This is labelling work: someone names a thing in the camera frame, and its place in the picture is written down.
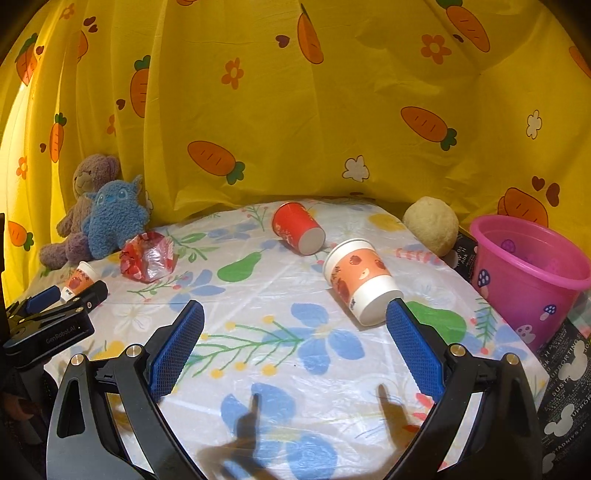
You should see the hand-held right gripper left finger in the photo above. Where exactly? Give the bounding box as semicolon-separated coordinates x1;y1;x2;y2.
46;299;206;480

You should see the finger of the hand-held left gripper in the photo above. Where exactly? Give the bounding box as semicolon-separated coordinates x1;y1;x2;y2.
18;280;110;325
7;285;64;320

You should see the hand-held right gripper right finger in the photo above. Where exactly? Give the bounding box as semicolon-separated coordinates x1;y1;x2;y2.
383;298;541;480

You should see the small white orange paper cup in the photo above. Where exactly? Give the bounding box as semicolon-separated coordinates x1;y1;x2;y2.
61;261;100;303

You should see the large white orange paper cup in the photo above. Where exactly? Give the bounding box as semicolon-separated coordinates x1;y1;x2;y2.
322;239;403;328

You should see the pink plastic bucket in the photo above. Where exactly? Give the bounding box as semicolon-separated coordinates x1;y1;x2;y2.
469;215;591;354

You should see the crumpled red foil wrapper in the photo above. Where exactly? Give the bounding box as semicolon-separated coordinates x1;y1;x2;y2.
119;231;178;284

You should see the blue plush toy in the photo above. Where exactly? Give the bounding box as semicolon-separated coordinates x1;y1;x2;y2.
82;174;153;260

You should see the purple teddy bear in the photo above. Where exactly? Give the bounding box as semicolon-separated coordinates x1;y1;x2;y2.
39;154;123;270

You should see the cream plush ball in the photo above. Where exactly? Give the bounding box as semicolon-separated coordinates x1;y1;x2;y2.
403;196;460;257

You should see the black printed cloth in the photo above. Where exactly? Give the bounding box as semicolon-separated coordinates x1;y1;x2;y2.
455;231;591;480

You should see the red paper cup white inside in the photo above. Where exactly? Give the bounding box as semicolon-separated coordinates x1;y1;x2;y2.
271;202;326;256

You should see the yellow carrot print curtain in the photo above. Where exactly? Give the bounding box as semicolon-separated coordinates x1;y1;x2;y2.
0;0;591;296

